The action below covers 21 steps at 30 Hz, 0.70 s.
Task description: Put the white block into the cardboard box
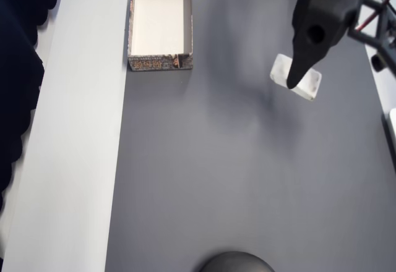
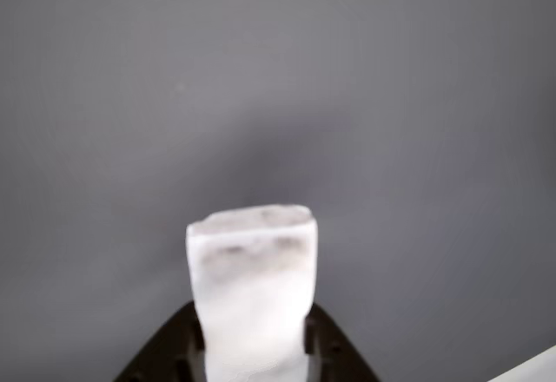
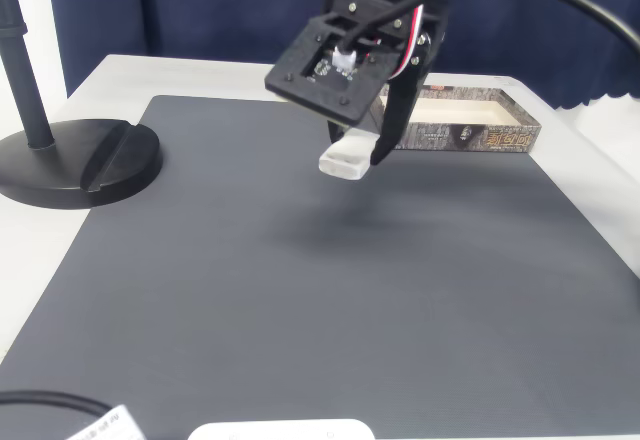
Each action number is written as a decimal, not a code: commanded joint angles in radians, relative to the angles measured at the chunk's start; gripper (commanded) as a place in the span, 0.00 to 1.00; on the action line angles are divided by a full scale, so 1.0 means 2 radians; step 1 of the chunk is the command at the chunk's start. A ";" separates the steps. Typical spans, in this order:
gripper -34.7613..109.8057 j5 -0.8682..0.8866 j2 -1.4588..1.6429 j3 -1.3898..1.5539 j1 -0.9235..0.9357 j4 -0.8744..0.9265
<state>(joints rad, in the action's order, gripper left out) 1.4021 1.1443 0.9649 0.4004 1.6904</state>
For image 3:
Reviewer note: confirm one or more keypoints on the grey desk mat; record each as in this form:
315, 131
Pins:
250, 335

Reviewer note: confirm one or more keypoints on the dark blue curtain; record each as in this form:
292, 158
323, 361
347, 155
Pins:
150, 5

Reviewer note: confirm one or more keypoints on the patterned cardboard box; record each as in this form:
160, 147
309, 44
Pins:
475, 110

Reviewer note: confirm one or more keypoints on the small white block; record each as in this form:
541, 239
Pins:
345, 162

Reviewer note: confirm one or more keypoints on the black round-base stand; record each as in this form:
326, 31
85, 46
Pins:
60, 160

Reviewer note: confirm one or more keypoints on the white flat device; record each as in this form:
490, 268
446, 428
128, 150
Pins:
280, 431

